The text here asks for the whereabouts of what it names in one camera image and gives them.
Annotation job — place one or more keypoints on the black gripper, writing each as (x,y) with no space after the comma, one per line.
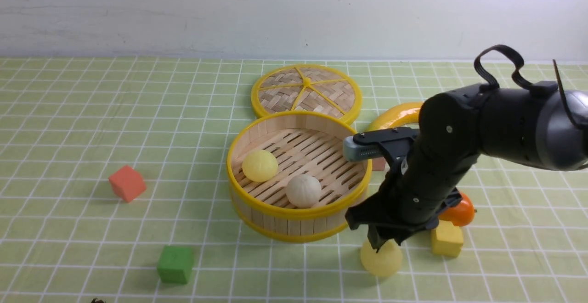
(415,191)

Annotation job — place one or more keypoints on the yellow bun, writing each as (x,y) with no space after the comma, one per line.
(385,262)
(259,166)

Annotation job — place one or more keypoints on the white bun front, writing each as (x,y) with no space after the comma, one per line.
(303,191)

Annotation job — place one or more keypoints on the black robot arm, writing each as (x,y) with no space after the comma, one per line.
(539,128)

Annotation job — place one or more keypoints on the bamboo steamer tray yellow rim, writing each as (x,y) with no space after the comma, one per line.
(304,143)

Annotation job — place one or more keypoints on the woven bamboo steamer lid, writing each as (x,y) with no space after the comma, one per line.
(307,87)

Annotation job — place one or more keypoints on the yellow foam cube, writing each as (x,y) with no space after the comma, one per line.
(447,239)

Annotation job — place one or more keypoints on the pink foam cube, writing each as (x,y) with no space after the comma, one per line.
(379,164)

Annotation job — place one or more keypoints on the orange plastic mango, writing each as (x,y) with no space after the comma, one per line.
(462,214)

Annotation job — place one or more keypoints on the yellow plastic banana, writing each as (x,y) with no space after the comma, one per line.
(397,116)

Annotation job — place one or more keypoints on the green foam cube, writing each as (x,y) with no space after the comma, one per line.
(175,264)

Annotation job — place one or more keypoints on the red foam cube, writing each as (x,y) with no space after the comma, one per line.
(127,183)

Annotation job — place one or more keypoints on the green checkered tablecloth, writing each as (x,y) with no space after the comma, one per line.
(67,124)

